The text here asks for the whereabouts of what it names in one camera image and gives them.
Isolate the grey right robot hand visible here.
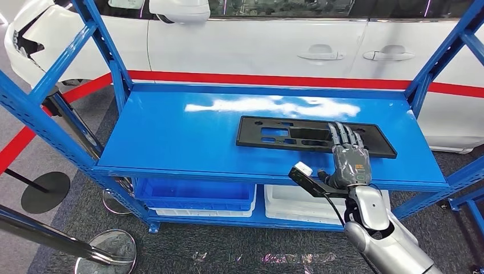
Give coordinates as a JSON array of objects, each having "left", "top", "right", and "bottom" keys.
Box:
[{"left": 317, "top": 120, "right": 373, "bottom": 190}]

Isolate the black plastic plate bracket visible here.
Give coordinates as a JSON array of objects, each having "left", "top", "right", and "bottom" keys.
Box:
[{"left": 236, "top": 115, "right": 398, "bottom": 160}]

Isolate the blue metal shelf rack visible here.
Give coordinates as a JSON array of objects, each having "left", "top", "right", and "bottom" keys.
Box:
[{"left": 0, "top": 0, "right": 484, "bottom": 235}]

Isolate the white plastic bin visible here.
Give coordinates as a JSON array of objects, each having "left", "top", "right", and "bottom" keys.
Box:
[
  {"left": 265, "top": 211, "right": 345, "bottom": 227},
  {"left": 264, "top": 202, "right": 346, "bottom": 223},
  {"left": 264, "top": 184, "right": 392, "bottom": 213},
  {"left": 150, "top": 185, "right": 258, "bottom": 218}
]

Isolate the clear floor tape strip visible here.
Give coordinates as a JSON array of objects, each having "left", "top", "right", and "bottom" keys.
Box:
[{"left": 191, "top": 251, "right": 337, "bottom": 265}]

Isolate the red barrier belt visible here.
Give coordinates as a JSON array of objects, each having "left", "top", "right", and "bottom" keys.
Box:
[
  {"left": 62, "top": 72, "right": 114, "bottom": 103},
  {"left": 0, "top": 107, "right": 52, "bottom": 175},
  {"left": 127, "top": 70, "right": 484, "bottom": 99}
]

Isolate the white car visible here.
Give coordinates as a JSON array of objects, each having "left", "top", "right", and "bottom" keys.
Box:
[{"left": 3, "top": 0, "right": 484, "bottom": 155}]

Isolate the blue plastic bin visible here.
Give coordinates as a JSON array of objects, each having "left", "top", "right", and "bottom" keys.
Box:
[{"left": 134, "top": 178, "right": 257, "bottom": 212}]

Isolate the white car side mirror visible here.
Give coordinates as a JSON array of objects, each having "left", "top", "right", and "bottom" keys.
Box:
[{"left": 148, "top": 0, "right": 211, "bottom": 24}]

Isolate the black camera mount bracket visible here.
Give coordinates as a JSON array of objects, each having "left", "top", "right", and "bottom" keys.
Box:
[{"left": 288, "top": 166, "right": 349, "bottom": 200}]

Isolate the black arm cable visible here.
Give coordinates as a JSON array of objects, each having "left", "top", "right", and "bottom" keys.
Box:
[{"left": 322, "top": 192, "right": 381, "bottom": 274}]

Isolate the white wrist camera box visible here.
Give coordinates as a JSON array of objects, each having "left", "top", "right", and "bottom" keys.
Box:
[{"left": 293, "top": 161, "right": 314, "bottom": 178}]

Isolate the white car door handle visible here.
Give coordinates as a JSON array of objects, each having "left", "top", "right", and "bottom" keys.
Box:
[
  {"left": 362, "top": 45, "right": 416, "bottom": 62},
  {"left": 297, "top": 44, "right": 345, "bottom": 61}
]

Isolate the blue wheeled cart frame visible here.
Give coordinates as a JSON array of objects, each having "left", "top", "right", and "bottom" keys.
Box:
[{"left": 440, "top": 187, "right": 484, "bottom": 274}]

